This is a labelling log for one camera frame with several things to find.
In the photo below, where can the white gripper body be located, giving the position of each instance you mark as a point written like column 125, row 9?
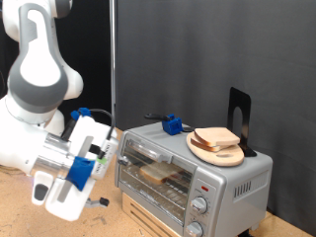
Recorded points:
column 65, row 207

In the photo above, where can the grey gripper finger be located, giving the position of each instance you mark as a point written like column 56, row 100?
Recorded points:
column 98, row 202
column 122, row 160

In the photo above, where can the glass oven door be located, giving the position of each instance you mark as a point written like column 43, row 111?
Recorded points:
column 148, row 153

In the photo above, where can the white bread slice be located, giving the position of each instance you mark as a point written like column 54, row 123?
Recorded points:
column 204, row 146
column 158, row 173

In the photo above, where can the metal spatula with blue block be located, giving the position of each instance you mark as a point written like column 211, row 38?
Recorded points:
column 171, row 125

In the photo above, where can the silver toaster oven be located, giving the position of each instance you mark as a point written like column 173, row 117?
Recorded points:
column 171, row 138

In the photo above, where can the red oven indicator light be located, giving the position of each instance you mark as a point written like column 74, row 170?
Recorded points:
column 205, row 188

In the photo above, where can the silver oven knob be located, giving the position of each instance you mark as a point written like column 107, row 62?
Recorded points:
column 194, row 229
column 199, row 205

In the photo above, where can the vertical metal pole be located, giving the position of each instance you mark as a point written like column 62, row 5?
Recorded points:
column 113, row 65

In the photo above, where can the tan bread slice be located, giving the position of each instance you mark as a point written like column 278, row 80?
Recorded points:
column 217, row 135

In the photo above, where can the round wooden board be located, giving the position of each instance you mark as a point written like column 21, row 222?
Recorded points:
column 223, row 158

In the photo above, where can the black curtain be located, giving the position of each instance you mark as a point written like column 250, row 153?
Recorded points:
column 92, row 49

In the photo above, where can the black metal bookend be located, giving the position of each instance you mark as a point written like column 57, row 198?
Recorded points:
column 245, row 102

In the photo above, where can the dark grey backdrop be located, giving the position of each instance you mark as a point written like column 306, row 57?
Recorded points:
column 214, row 49

